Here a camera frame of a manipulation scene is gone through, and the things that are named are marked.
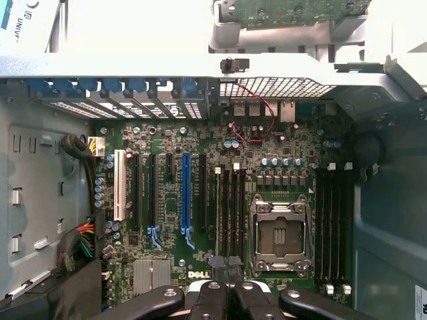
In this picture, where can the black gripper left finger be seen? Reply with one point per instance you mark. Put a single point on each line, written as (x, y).
(207, 300)

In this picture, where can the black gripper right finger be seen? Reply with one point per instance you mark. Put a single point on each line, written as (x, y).
(250, 300)

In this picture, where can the black RAM slot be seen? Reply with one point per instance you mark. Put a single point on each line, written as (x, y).
(347, 226)
(235, 213)
(243, 206)
(329, 226)
(337, 226)
(217, 213)
(319, 226)
(226, 213)

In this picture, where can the silver finned chipset heatsink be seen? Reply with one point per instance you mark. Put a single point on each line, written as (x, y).
(151, 276)

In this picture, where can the silver CPU socket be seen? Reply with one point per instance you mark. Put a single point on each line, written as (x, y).
(279, 233)

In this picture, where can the long black expansion slot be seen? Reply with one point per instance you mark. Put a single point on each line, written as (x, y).
(137, 190)
(203, 191)
(153, 191)

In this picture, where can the blue expansion slot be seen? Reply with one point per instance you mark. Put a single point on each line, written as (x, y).
(186, 191)

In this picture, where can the short black expansion slot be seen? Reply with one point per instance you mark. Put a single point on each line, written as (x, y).
(170, 165)

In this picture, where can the black power supply box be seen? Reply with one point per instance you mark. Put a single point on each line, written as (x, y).
(66, 293)

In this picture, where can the white expansion slot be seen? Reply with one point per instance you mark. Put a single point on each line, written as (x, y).
(119, 185)

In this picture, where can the green Dell motherboard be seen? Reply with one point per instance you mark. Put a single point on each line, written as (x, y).
(187, 150)

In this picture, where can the white barcode sticker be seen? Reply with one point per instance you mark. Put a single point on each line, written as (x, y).
(421, 301)

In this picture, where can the black round case fan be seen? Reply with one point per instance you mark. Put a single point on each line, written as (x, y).
(367, 151)

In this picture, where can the white power connector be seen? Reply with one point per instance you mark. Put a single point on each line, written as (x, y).
(96, 146)

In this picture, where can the silver rear port block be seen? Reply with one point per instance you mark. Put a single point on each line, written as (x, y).
(265, 110)

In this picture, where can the grey metal PC case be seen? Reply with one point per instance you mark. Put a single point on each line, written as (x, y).
(40, 173)

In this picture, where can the green circuit board card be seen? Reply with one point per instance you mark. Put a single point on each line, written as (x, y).
(287, 11)

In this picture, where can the white Universal Robots box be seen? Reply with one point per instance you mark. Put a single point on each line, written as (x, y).
(23, 20)

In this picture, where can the black intrusion switch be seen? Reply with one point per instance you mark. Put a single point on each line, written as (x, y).
(235, 64)

